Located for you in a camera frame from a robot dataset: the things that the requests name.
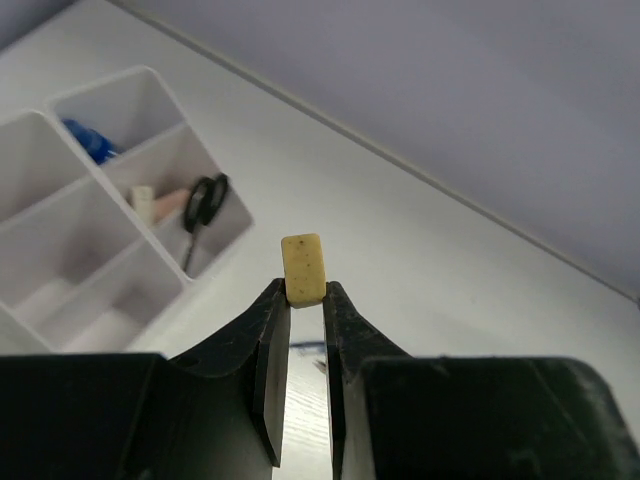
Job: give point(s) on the pink eraser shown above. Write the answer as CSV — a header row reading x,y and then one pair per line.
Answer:
x,y
167,204

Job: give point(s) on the yellow eraser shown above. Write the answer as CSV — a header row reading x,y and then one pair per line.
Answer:
x,y
304,270

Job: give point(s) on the white compartment organizer box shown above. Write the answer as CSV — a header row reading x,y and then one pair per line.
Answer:
x,y
79,270

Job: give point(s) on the black handled scissors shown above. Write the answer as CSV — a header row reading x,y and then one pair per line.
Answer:
x,y
205,200

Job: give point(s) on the blue ballpoint pen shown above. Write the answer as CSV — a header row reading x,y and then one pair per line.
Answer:
x,y
309,346

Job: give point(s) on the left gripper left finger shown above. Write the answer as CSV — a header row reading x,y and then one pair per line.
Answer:
x,y
215,411

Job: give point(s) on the white eraser box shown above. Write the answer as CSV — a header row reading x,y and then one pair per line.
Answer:
x,y
142,201

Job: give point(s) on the blue correction fluid bottle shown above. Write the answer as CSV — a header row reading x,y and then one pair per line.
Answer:
x,y
99,148

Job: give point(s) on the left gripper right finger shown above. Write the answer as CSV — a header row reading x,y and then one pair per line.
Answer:
x,y
396,416

